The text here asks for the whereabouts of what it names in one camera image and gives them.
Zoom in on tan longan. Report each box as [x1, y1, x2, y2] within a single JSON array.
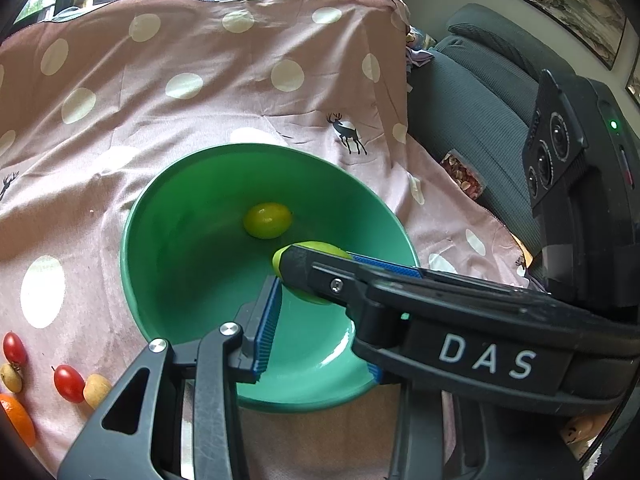
[[0, 362, 24, 394], [82, 374, 113, 410]]

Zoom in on colourful crumpled cloth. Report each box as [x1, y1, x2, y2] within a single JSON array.
[[404, 25, 437, 68]]

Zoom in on person's right hand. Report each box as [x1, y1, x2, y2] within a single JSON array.
[[562, 417, 608, 448]]

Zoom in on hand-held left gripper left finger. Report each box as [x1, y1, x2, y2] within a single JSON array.
[[57, 276, 283, 480]]

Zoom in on orange mandarin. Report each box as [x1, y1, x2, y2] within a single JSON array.
[[0, 392, 37, 448]]

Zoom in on pink polka-dot blanket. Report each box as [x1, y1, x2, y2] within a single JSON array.
[[0, 0, 531, 480]]

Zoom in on grey sofa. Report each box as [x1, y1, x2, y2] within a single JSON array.
[[407, 2, 640, 291]]

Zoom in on yellow-green lime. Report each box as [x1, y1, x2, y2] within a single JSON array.
[[271, 241, 352, 307], [243, 202, 293, 240]]

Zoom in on large framed picture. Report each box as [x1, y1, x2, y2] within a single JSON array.
[[510, 0, 628, 71]]

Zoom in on green plastic bowl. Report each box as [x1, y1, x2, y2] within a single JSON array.
[[120, 142, 423, 415]]

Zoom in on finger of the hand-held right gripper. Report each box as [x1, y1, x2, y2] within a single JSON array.
[[280, 242, 382, 312], [352, 254, 423, 281]]

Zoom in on red cherry tomato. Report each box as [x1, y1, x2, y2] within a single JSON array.
[[2, 331, 27, 366], [52, 364, 86, 403]]

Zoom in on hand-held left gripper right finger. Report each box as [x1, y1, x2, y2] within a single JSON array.
[[367, 364, 586, 480]]

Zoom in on clear snack packet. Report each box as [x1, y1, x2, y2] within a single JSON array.
[[440, 149, 488, 201]]

